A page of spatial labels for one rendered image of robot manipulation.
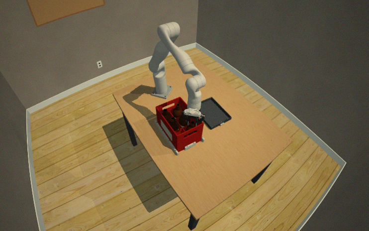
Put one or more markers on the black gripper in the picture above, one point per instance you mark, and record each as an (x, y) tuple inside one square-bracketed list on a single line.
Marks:
[(194, 117)]

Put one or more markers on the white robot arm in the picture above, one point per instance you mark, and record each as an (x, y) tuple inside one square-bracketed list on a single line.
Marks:
[(157, 66)]

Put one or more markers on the red crate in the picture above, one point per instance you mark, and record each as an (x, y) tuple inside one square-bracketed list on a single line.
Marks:
[(180, 137)]

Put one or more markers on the brown bottle with white label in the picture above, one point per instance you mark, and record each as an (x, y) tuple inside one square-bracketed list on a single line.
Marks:
[(173, 123)]

